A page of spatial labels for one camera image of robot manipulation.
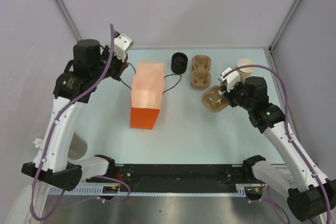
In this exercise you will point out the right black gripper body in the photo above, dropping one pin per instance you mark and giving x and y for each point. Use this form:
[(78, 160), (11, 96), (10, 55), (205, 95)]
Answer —
[(237, 97)]

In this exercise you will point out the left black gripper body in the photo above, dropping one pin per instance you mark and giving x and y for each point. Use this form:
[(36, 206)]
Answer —
[(114, 68)]

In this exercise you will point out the brown cardboard cup carrier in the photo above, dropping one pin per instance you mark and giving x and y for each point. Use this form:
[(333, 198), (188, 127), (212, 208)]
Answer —
[(214, 100)]

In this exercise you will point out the orange paper bag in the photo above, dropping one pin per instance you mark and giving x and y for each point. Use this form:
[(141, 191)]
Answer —
[(147, 90)]

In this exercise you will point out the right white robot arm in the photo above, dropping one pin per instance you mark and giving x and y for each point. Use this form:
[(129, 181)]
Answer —
[(308, 190)]

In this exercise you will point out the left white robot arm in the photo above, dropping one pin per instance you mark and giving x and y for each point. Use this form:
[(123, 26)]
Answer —
[(51, 164)]

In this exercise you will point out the stack of paper cups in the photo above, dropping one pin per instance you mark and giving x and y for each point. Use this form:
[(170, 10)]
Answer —
[(245, 72)]

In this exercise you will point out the stack of black lids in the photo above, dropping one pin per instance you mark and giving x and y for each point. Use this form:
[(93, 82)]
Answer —
[(179, 62)]

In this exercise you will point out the grey tape roll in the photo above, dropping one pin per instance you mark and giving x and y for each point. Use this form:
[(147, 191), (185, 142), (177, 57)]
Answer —
[(78, 147)]

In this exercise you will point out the white crumpled cloth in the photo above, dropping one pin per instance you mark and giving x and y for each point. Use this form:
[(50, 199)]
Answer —
[(38, 142)]

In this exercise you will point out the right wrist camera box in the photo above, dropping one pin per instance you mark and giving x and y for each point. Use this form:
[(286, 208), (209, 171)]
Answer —
[(231, 77)]

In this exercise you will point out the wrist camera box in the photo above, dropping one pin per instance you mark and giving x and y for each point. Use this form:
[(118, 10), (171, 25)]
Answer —
[(122, 43), (231, 77)]

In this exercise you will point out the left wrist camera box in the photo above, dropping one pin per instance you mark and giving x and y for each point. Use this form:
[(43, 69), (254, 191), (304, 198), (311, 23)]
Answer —
[(122, 43)]

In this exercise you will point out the white slotted cable duct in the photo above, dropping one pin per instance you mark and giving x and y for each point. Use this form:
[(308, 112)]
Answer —
[(106, 190)]

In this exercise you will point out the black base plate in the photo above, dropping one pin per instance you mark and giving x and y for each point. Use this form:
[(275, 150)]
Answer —
[(185, 178)]

